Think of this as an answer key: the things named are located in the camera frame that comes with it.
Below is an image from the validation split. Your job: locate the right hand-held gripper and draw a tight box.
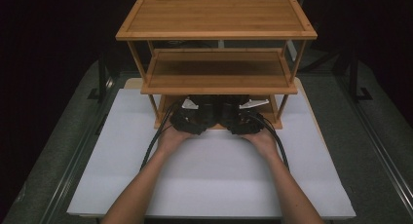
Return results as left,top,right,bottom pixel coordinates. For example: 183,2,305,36
226,98,271,136

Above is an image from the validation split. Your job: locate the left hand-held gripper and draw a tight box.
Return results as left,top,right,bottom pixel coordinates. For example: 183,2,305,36
169,98,209,136

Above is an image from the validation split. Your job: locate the black leather shoe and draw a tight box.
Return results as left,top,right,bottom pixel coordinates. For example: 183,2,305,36
221,94,251,127
186,94,223,129

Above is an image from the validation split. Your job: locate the wooden three-tier shoe rack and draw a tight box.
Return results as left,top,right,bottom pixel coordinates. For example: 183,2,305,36
115,0,319,131

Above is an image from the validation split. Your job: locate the person's right hand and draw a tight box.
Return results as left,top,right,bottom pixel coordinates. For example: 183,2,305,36
240,127,281,160

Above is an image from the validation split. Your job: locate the person's left hand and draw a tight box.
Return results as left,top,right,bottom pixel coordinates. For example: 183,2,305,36
157,124,196,158

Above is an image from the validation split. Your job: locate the white table mat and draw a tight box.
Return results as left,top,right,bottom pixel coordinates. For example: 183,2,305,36
66,87,357,219

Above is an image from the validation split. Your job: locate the black metal stand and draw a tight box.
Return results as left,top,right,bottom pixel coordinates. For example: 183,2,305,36
348,53,374,103
87,51,114,103

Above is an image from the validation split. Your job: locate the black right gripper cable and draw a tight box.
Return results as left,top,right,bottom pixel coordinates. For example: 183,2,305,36
248,110,290,171

